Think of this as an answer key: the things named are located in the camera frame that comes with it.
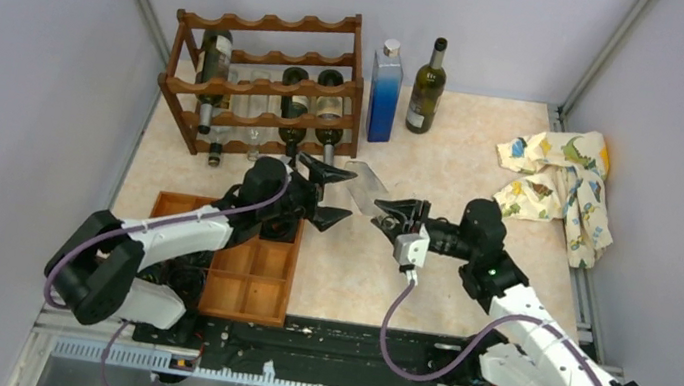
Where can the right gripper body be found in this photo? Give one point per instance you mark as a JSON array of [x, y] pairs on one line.
[[448, 232]]

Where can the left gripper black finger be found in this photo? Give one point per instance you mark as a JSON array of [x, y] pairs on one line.
[[323, 174], [323, 218]]

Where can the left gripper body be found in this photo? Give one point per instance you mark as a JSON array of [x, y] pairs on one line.
[[301, 195]]

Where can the clear tall glass bottle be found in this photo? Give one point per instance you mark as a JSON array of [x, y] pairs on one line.
[[365, 188]]

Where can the green wine bottle dark label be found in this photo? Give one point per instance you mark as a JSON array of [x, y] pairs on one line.
[[329, 108]]

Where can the green wine bottle white label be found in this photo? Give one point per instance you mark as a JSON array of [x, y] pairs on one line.
[[293, 107]]

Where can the clear liquor bottle black cap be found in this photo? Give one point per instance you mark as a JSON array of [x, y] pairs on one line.
[[219, 135]]

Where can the tall green wine bottle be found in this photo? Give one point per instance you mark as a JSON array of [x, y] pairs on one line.
[[428, 88]]

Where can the dark bottle brown label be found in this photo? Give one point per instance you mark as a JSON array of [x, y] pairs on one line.
[[214, 62]]

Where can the clear square glass bottle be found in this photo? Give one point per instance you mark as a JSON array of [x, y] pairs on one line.
[[258, 105]]

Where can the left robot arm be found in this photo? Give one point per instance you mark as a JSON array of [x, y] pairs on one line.
[[95, 274]]

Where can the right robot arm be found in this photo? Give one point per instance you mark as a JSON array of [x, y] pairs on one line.
[[539, 352]]

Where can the wooden wine rack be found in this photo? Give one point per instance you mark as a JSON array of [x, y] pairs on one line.
[[171, 86]]

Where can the blue square glass bottle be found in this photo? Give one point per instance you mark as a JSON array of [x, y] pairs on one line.
[[386, 81]]

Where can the wooden compartment tray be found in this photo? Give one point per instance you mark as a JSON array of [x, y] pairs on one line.
[[250, 282]]

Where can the dinosaur print cloth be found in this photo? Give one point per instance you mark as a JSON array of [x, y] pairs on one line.
[[561, 176]]

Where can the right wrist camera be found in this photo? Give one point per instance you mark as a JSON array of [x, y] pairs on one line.
[[410, 252]]

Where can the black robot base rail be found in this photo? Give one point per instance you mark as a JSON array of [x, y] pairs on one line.
[[304, 350]]

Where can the black cable coil tray corner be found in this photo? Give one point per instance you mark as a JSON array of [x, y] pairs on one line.
[[188, 282]]

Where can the aluminium corner frame post right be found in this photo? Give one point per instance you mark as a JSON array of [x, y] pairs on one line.
[[611, 47]]

